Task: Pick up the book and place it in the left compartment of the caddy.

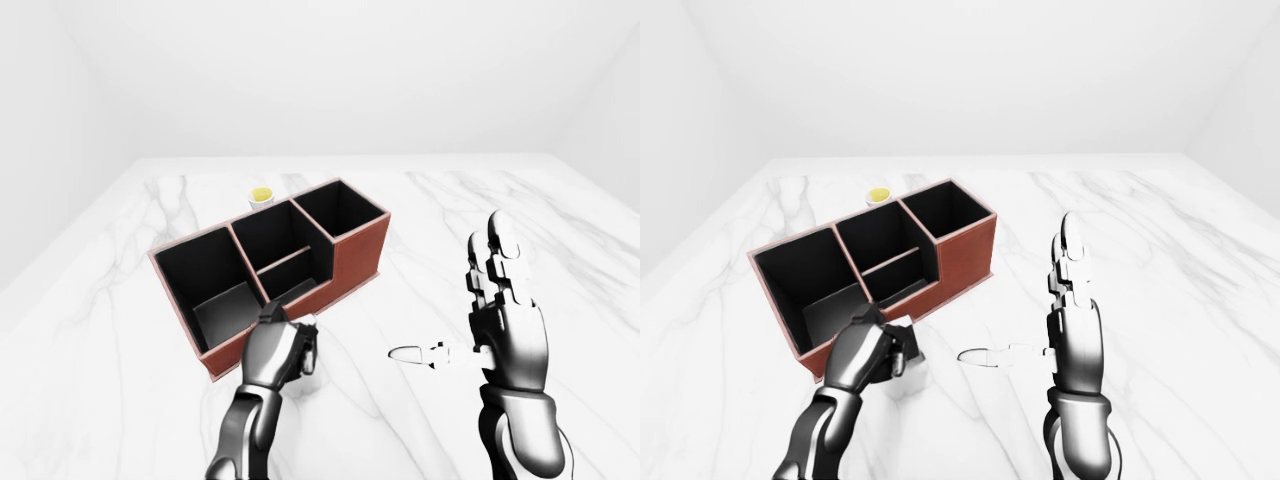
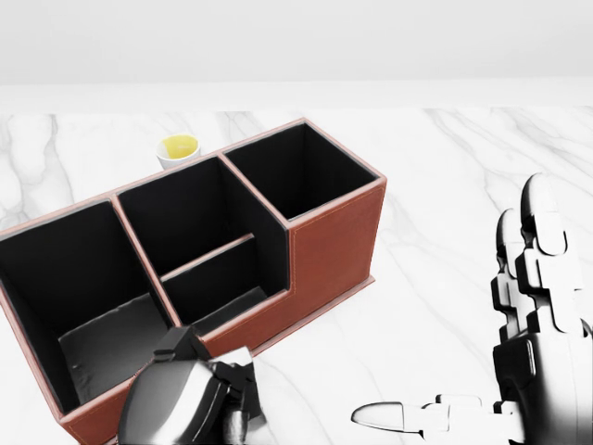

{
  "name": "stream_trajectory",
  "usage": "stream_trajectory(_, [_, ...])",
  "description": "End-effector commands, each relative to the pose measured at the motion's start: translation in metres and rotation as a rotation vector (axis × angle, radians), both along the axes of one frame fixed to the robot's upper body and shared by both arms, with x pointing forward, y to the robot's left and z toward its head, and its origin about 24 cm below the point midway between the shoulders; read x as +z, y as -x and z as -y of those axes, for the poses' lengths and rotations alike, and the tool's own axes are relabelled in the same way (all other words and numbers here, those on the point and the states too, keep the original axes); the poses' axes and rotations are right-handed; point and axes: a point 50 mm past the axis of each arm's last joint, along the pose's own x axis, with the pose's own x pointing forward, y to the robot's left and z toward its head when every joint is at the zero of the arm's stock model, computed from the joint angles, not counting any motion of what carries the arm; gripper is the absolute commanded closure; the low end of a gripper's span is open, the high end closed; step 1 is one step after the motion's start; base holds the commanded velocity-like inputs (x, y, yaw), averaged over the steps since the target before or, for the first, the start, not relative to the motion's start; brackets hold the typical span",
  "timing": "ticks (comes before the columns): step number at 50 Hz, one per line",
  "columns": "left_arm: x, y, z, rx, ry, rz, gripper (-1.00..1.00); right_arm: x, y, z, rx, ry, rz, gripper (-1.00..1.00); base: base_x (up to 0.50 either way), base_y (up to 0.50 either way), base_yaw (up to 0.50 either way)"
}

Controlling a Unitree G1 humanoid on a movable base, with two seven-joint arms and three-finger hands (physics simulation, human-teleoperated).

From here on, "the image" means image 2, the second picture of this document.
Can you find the white cup with yellow inside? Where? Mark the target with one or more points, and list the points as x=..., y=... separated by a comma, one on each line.
x=178, y=147

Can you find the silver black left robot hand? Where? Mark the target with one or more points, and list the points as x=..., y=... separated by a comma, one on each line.
x=185, y=398

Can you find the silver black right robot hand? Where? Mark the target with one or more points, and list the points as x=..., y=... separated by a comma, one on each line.
x=542, y=371

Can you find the red-brown desk caddy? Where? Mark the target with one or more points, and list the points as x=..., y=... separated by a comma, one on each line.
x=333, y=250

